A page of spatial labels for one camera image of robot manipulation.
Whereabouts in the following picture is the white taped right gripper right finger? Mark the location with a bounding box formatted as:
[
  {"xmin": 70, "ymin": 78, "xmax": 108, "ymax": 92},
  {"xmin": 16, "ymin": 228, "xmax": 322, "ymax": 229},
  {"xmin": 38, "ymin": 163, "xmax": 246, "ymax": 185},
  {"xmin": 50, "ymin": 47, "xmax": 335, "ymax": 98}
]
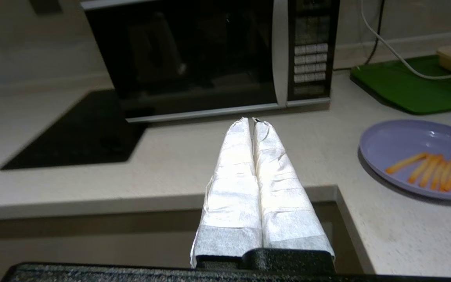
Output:
[{"xmin": 252, "ymin": 117, "xmax": 336, "ymax": 261}]

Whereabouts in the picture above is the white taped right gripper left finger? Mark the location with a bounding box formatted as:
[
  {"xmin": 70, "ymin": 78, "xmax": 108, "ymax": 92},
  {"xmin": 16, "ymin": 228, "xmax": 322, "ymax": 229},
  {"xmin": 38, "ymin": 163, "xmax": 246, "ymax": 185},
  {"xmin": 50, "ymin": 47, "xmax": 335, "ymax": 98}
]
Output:
[{"xmin": 189, "ymin": 117, "xmax": 263, "ymax": 269}]

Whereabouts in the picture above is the long french fry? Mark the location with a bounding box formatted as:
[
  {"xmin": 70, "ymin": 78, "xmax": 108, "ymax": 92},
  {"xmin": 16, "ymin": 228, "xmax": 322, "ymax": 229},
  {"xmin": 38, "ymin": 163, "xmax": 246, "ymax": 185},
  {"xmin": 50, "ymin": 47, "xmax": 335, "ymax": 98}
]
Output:
[{"xmin": 385, "ymin": 152, "xmax": 430, "ymax": 175}]

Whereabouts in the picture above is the purple plate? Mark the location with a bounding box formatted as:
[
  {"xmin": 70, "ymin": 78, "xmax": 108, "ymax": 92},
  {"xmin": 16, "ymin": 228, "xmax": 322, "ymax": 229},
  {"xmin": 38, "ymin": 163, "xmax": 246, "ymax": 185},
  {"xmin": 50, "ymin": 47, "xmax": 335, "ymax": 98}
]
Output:
[{"xmin": 359, "ymin": 119, "xmax": 451, "ymax": 202}]

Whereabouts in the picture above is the black glass microwave door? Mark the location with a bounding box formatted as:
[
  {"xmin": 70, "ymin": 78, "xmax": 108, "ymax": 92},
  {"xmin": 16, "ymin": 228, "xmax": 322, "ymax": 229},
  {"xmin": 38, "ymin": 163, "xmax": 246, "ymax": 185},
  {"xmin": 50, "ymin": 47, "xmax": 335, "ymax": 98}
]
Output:
[{"xmin": 81, "ymin": 0, "xmax": 290, "ymax": 124}]

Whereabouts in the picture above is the silver microwave oven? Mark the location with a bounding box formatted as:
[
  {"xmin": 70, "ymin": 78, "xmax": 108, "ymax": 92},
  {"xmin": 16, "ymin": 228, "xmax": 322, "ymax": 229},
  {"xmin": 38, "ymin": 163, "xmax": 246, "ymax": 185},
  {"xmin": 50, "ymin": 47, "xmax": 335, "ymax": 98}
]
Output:
[{"xmin": 286, "ymin": 0, "xmax": 341, "ymax": 108}]

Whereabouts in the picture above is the beige cabinet door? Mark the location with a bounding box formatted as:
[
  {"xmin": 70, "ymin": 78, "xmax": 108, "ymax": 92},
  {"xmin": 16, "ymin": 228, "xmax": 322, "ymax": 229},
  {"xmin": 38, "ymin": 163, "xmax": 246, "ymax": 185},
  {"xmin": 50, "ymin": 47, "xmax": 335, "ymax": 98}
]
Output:
[{"xmin": 0, "ymin": 202, "xmax": 363, "ymax": 275}]

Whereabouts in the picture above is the black induction cooktop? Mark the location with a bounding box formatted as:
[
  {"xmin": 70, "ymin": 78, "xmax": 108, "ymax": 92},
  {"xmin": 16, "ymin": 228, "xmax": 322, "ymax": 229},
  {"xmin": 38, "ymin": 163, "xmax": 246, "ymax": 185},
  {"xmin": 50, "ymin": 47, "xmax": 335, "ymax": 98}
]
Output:
[{"xmin": 0, "ymin": 89, "xmax": 150, "ymax": 171}]

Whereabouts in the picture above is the green tray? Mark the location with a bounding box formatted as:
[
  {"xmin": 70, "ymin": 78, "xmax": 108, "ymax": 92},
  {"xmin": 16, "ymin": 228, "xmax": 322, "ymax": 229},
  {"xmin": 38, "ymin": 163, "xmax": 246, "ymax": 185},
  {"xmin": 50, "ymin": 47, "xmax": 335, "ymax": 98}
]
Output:
[{"xmin": 350, "ymin": 55, "xmax": 451, "ymax": 115}]

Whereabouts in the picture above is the white power cable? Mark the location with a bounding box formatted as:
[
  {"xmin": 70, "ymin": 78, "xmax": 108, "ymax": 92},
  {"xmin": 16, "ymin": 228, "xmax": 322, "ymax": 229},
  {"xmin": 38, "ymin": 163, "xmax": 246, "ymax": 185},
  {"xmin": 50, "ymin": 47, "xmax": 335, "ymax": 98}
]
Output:
[{"xmin": 361, "ymin": 0, "xmax": 451, "ymax": 81}]

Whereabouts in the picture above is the black power cable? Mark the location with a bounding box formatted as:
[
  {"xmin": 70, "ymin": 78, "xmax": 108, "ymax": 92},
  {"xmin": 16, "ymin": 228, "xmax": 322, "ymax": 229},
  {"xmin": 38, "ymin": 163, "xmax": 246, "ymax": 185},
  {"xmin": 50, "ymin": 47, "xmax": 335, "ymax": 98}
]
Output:
[{"xmin": 333, "ymin": 0, "xmax": 386, "ymax": 72}]

